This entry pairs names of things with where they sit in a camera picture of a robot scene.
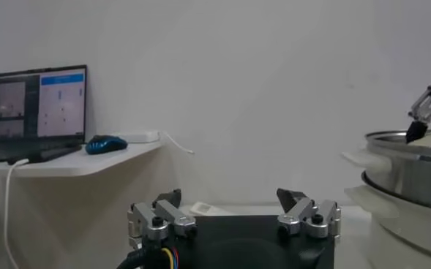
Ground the white adapter box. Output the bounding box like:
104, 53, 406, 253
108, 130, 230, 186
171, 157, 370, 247
114, 130, 161, 144

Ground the black laptop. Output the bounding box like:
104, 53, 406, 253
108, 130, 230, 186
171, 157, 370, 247
0, 64, 89, 164

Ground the blue computer mouse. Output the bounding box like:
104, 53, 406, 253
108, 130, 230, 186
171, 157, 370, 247
85, 134, 129, 156

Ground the stainless steel steamer basket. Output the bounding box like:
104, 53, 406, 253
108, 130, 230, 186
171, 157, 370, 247
341, 129, 431, 215

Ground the white charging cable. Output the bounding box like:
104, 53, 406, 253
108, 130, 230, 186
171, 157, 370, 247
3, 158, 31, 269

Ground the glass lid with white handle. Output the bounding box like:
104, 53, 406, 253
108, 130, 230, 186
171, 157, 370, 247
189, 201, 238, 216

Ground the white side table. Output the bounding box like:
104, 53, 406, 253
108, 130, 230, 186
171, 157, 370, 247
0, 140, 165, 269

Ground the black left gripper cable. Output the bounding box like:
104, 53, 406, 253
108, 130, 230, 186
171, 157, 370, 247
116, 246, 181, 269

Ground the white short cable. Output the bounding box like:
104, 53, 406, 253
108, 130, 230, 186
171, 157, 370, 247
159, 130, 195, 155

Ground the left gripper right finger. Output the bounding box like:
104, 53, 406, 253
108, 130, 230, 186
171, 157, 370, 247
276, 188, 342, 240

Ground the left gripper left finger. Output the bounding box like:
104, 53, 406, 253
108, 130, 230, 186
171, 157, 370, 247
127, 188, 198, 250

